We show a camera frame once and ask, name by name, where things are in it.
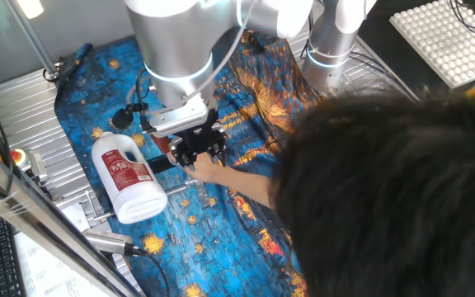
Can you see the red emergency stop button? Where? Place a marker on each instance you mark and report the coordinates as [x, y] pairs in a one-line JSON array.
[[19, 158]]

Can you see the silver finned camera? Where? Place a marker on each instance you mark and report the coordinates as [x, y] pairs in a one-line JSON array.
[[105, 242]]

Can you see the person head black hair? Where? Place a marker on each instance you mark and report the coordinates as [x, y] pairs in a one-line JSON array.
[[386, 206]]

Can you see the silver lever bracket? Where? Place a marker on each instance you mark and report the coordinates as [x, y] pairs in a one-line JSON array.
[[201, 191]]

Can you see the black round microphone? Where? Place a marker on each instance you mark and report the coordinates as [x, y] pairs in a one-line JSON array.
[[122, 118]]

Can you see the white bumpy panel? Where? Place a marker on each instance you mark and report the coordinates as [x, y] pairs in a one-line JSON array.
[[448, 45]]

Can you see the blue starry painting cloth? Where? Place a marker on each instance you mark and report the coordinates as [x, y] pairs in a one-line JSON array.
[[221, 247]]

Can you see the slim aluminium post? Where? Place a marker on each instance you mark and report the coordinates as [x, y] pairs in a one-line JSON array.
[[31, 37]]

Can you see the black C-clamp silver screw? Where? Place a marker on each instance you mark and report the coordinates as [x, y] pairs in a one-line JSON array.
[[161, 164]]

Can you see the white lamp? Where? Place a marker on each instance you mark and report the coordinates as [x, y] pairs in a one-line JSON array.
[[28, 8]]

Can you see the printed paper sheet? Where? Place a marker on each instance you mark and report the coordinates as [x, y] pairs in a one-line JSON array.
[[48, 272]]

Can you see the white bottle red label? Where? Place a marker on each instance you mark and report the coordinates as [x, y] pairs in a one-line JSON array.
[[130, 185]]

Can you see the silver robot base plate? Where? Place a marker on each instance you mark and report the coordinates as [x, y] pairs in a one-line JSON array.
[[351, 86]]

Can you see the person right forearm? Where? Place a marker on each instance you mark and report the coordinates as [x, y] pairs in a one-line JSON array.
[[245, 185]]

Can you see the black mat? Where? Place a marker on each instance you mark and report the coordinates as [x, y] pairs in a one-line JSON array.
[[386, 41]]

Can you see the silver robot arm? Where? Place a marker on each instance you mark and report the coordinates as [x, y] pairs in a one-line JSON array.
[[175, 49]]

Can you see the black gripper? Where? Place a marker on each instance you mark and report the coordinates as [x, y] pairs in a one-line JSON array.
[[202, 138]]

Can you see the person right hand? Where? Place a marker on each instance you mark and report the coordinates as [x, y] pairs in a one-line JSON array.
[[206, 171]]

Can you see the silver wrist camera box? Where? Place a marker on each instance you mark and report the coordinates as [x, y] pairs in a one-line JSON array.
[[180, 117]]

